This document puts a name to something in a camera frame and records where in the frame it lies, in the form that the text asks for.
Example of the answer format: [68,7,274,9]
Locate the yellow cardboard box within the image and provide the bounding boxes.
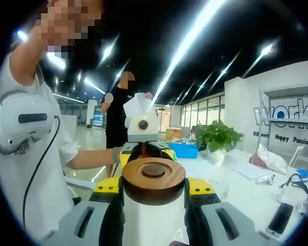
[165,127,183,142]

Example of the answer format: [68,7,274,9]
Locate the person's white shirt torso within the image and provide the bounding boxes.
[0,51,80,242]

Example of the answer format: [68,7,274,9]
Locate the white chest device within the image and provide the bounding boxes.
[0,93,56,156]

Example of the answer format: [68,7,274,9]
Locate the grey metal shelf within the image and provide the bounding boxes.
[258,85,308,165]

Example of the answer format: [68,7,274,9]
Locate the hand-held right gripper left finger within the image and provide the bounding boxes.
[39,176,126,246]

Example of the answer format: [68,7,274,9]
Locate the potted green plant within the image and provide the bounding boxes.
[196,119,244,168]

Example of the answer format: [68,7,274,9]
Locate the white game controller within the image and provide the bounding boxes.
[255,174,277,186]

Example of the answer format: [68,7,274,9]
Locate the white charger stand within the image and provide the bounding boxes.
[267,176,308,207]

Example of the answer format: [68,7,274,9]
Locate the white chair back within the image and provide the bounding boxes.
[294,145,305,170]

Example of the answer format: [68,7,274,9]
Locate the flat white pad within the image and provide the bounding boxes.
[223,159,270,181]

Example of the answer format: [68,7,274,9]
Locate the clear glass coffee can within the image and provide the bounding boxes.
[122,193,187,246]

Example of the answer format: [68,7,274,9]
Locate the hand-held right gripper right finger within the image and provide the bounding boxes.
[184,178,276,246]

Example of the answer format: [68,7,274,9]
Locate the red patterned packet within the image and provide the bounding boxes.
[248,153,267,168]

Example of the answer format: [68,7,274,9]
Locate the black smartphone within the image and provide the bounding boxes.
[265,201,294,238]

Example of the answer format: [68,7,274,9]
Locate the white plastic bag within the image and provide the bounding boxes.
[256,142,290,177]

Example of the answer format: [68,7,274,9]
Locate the blue standing banner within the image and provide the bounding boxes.
[93,106,106,128]

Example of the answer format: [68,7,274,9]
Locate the blue plastic crate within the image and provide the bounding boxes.
[168,142,199,159]

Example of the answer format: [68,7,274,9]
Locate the black cable bundle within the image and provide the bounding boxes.
[279,173,308,203]

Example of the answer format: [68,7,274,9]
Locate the black device cable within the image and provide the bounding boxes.
[21,114,62,231]

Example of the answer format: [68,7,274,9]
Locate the person's right hand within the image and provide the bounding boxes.
[168,239,190,246]

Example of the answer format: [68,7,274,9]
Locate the white table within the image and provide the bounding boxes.
[65,147,308,246]

